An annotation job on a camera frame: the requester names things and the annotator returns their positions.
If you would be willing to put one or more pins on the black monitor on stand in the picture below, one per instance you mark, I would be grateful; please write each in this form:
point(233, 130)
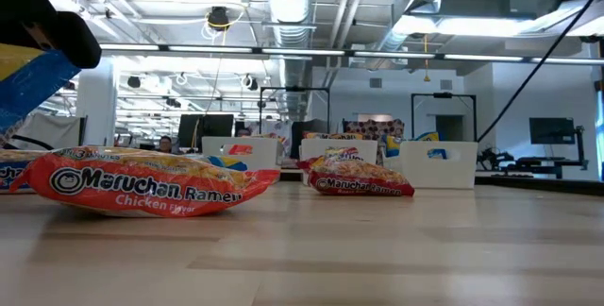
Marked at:
point(552, 130)

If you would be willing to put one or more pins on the grey rectangular ceiling duct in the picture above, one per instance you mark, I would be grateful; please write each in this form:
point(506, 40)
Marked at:
point(495, 1)

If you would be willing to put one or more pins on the black overhead camera rig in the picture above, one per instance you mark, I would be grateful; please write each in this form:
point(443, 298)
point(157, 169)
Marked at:
point(443, 94)

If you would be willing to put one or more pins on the person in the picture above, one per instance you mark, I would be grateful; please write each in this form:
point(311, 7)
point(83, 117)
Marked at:
point(165, 144)

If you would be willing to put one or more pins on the black background desk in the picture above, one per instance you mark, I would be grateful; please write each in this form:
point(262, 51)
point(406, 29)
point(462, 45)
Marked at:
point(542, 160)

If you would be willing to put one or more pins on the black metal table frame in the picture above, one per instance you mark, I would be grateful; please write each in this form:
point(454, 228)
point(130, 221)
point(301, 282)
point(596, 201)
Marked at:
point(542, 185)

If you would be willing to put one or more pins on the white building column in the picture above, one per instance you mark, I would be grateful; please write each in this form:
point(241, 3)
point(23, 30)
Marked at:
point(96, 103)

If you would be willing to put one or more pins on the white plastic bin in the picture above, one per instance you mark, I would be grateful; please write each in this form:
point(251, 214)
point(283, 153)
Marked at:
point(453, 169)
point(311, 147)
point(264, 155)

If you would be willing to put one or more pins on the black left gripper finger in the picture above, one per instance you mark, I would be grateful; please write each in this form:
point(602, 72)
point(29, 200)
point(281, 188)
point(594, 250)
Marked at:
point(71, 41)

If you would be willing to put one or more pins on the black hanging ceiling device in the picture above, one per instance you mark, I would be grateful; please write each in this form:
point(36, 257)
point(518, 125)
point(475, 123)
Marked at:
point(218, 17)

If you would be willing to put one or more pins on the dotted dark red panel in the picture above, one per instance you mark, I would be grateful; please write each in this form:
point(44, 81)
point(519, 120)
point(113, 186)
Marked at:
point(377, 129)

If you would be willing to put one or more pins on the white linear ceiling light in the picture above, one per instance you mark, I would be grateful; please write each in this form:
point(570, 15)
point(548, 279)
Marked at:
point(302, 52)

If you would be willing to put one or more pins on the dark red Maruchan ramen pack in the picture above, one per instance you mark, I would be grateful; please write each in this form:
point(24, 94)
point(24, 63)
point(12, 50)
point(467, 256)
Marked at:
point(330, 135)
point(358, 178)

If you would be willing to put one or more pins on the black ceiling spotlight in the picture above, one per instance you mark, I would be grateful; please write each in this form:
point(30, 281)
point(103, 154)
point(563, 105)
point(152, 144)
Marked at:
point(133, 81)
point(253, 83)

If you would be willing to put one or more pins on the orange Maruchan ramen pack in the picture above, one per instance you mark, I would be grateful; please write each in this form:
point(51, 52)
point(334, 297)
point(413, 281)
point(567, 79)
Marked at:
point(141, 188)

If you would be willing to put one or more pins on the black background robot arm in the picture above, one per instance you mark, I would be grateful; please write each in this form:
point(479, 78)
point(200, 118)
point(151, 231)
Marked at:
point(491, 159)

